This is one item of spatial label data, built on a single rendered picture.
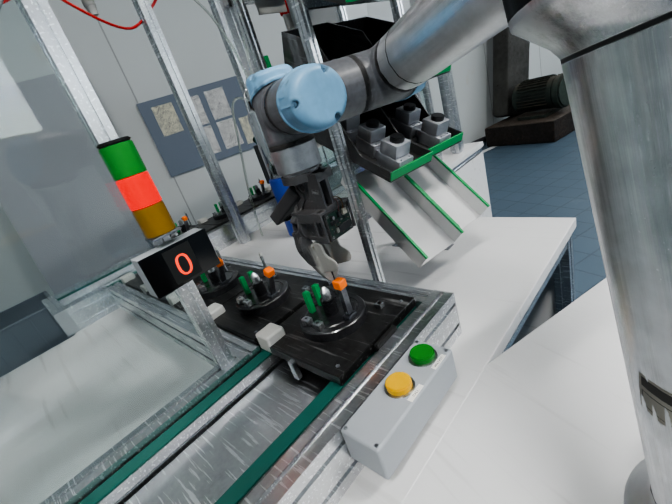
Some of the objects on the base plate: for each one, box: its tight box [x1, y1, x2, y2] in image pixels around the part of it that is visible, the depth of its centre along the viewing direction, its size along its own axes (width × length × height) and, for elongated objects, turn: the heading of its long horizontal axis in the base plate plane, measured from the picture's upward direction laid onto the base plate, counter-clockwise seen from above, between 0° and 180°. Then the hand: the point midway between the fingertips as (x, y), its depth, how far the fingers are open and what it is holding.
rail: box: [240, 290, 462, 504], centre depth 50 cm, size 6×89×11 cm, turn 171°
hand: (329, 274), depth 69 cm, fingers closed
